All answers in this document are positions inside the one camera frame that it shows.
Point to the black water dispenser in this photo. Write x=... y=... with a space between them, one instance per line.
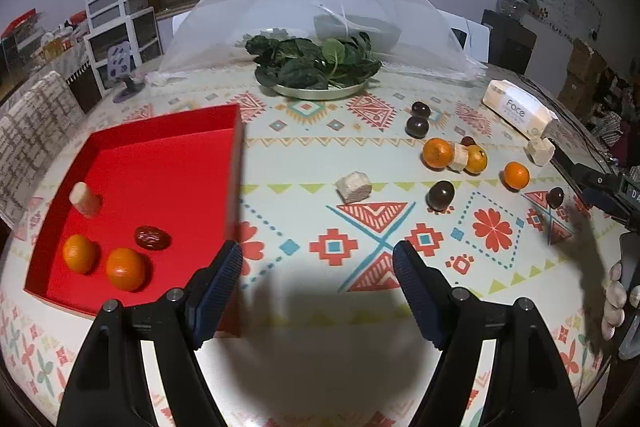
x=507 y=42

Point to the round metal plate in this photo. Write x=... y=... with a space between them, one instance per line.
x=320 y=93

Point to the dark purple passion fruit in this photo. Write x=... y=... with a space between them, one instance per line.
x=555 y=197
x=440 y=195
x=416 y=127
x=421 y=109

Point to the grey bowl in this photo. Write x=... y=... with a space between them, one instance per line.
x=365 y=29

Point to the white mesh food cover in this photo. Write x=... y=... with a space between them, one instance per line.
x=240 y=7

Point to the person's right hand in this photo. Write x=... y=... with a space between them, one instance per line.
x=612 y=302

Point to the beige sugarcane cylinder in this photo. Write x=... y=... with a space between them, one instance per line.
x=84 y=199
x=459 y=158

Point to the side table with cloth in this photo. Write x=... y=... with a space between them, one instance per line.
x=60 y=54

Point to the white chair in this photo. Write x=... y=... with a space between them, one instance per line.
x=467 y=38

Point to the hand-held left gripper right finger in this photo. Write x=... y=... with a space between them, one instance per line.
x=415 y=292

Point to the beige sugarcane cube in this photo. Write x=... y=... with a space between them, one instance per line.
x=354 y=188
x=540 y=151

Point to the white tissue pack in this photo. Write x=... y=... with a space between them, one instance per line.
x=517 y=107

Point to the white soup spoon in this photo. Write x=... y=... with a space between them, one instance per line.
x=336 y=14

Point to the cardboard boxes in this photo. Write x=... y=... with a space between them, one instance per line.
x=580 y=67

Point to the patterned fabric chair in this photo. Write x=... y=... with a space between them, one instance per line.
x=35 y=127

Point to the red lidded container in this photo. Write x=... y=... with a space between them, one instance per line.
x=19 y=23

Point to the small red date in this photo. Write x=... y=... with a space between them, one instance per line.
x=467 y=141

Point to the red cardboard box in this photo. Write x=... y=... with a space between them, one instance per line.
x=165 y=187

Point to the green leafy vegetables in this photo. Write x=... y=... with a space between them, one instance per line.
x=310 y=62

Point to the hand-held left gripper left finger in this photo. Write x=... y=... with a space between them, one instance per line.
x=220 y=292

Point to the phone stand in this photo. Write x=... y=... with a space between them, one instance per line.
x=122 y=67

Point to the orange mandarin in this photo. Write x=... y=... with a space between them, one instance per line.
x=516 y=175
x=79 y=253
x=436 y=153
x=477 y=159
x=126 y=269

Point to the white plastic drawer unit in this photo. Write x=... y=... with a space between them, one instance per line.
x=122 y=14

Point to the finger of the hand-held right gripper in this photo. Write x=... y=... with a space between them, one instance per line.
x=605 y=204
x=595 y=179

